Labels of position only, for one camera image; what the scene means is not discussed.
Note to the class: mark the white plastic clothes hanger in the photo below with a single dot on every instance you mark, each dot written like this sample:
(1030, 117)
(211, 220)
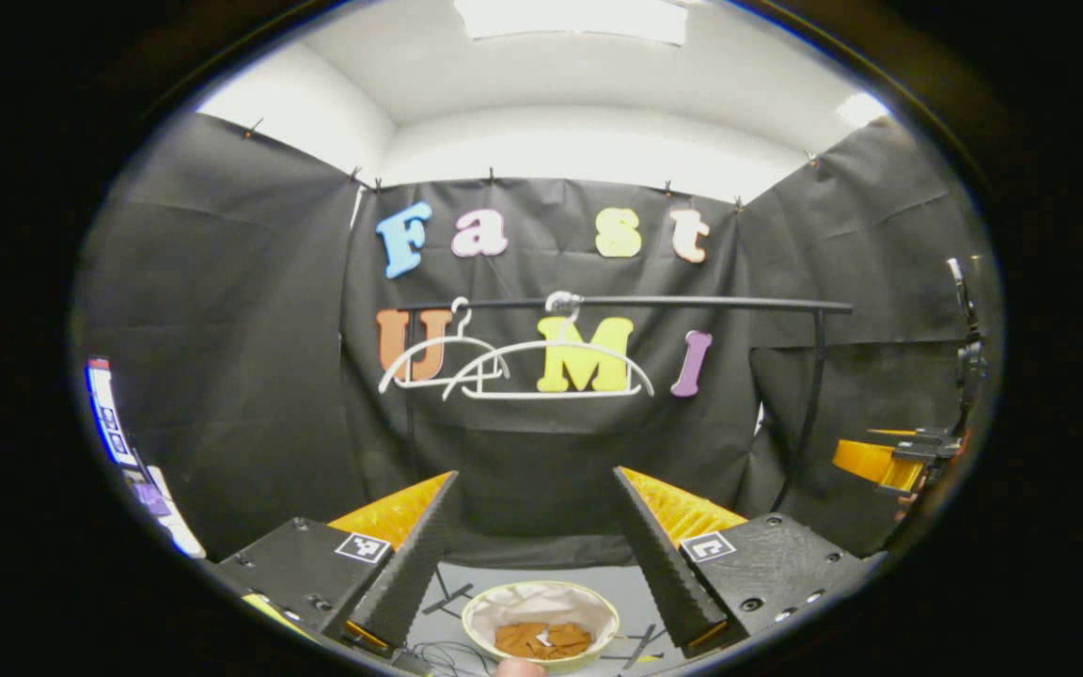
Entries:
(410, 350)
(551, 345)

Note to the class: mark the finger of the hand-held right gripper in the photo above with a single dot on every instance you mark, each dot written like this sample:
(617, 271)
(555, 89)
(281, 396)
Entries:
(880, 461)

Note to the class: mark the black clothes rack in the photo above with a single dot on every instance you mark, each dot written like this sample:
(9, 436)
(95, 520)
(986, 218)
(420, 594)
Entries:
(711, 303)

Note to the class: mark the white printed board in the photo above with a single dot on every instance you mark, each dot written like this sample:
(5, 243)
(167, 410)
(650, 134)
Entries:
(109, 423)

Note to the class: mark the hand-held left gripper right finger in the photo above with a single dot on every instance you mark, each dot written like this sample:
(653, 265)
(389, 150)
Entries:
(659, 564)

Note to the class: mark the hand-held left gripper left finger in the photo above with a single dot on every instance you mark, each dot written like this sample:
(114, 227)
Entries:
(410, 574)

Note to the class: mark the cream lined laundry hamper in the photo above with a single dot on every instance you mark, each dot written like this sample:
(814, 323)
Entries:
(541, 602)

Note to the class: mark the black backdrop cloth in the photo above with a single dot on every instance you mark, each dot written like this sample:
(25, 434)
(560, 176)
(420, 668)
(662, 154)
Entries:
(222, 329)

